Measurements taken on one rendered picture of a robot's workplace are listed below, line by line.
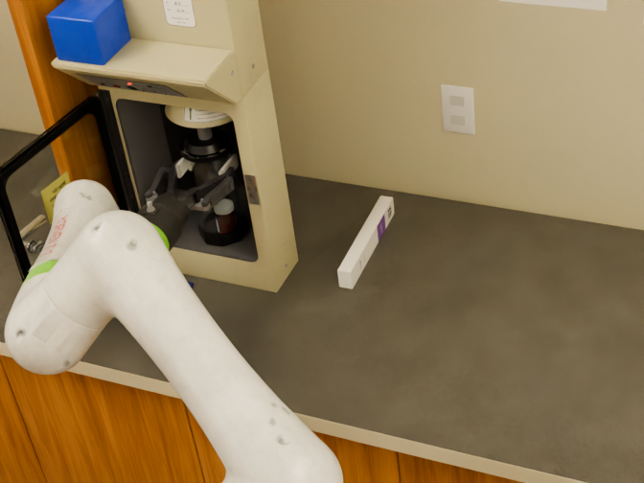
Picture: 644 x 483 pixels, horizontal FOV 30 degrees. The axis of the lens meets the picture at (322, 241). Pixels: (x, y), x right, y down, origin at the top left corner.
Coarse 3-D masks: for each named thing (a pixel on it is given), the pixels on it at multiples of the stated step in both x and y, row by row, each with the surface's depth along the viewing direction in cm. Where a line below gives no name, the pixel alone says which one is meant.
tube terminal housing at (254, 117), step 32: (128, 0) 216; (160, 0) 213; (192, 0) 210; (224, 0) 208; (256, 0) 218; (160, 32) 218; (192, 32) 215; (224, 32) 212; (256, 32) 220; (256, 64) 222; (128, 96) 231; (160, 96) 228; (256, 96) 224; (256, 128) 227; (128, 160) 242; (256, 160) 229; (256, 224) 238; (288, 224) 248; (192, 256) 252; (288, 256) 251
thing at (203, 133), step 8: (200, 128) 236; (208, 128) 236; (216, 128) 240; (192, 136) 239; (200, 136) 237; (208, 136) 237; (216, 136) 238; (224, 136) 238; (184, 144) 239; (192, 144) 237; (200, 144) 236; (208, 144) 236; (216, 144) 236; (224, 144) 237; (192, 152) 236; (200, 152) 236; (208, 152) 235
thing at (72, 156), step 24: (96, 96) 231; (72, 144) 228; (96, 144) 234; (0, 168) 213; (24, 168) 218; (48, 168) 224; (72, 168) 230; (96, 168) 236; (24, 192) 220; (48, 192) 226; (0, 216) 217; (24, 216) 221; (48, 216) 227; (24, 240) 223
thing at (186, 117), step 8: (168, 112) 235; (176, 112) 232; (184, 112) 231; (192, 112) 230; (200, 112) 230; (208, 112) 230; (216, 112) 230; (176, 120) 232; (184, 120) 231; (192, 120) 230; (200, 120) 230; (208, 120) 230; (216, 120) 230; (224, 120) 231; (232, 120) 231
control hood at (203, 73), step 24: (144, 48) 217; (168, 48) 216; (192, 48) 215; (216, 48) 214; (72, 72) 219; (96, 72) 214; (120, 72) 212; (144, 72) 210; (168, 72) 209; (192, 72) 209; (216, 72) 208; (192, 96) 218; (216, 96) 213; (240, 96) 218
